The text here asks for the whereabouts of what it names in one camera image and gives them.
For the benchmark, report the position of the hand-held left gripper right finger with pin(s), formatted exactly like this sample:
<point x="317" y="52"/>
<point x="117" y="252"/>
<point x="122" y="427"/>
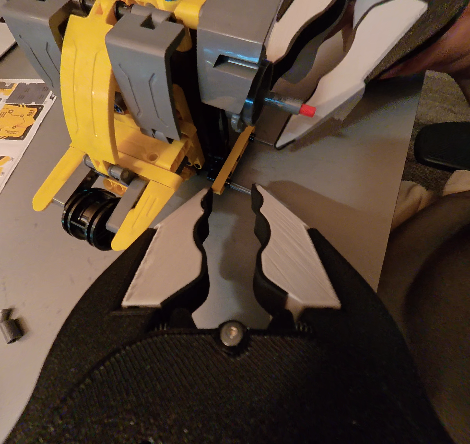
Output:
<point x="297" y="264"/>

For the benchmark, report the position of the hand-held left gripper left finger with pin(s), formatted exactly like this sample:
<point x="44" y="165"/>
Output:
<point x="169" y="264"/>

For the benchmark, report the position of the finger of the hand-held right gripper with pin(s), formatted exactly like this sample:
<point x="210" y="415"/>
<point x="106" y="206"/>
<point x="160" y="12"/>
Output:
<point x="341" y="84"/>
<point x="304" y="3"/>

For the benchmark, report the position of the yellow brick beam with pins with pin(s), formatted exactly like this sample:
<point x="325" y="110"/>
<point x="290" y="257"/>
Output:
<point x="231" y="161"/>

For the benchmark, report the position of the yellow toy brick vehicle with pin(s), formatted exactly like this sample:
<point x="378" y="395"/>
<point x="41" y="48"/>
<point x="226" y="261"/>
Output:
<point x="91" y="84"/>

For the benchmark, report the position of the person's right hand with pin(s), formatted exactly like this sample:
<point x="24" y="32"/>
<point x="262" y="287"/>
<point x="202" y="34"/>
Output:
<point x="448" y="51"/>

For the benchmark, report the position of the beige cloth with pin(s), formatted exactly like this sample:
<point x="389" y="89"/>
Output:
<point x="407" y="201"/>

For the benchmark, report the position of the person's brown clothing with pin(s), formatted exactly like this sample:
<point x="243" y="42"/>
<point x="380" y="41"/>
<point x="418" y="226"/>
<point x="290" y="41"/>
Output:
<point x="433" y="286"/>

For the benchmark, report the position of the small dark grey brick connector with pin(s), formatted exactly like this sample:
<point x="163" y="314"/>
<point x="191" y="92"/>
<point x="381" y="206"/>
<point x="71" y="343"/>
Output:
<point x="13" y="328"/>

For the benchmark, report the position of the yellow black printed leaflet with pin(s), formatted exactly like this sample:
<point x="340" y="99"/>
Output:
<point x="22" y="121"/>

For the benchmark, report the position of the white flat base plate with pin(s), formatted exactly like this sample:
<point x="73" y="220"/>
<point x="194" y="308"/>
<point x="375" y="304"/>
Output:
<point x="5" y="42"/>

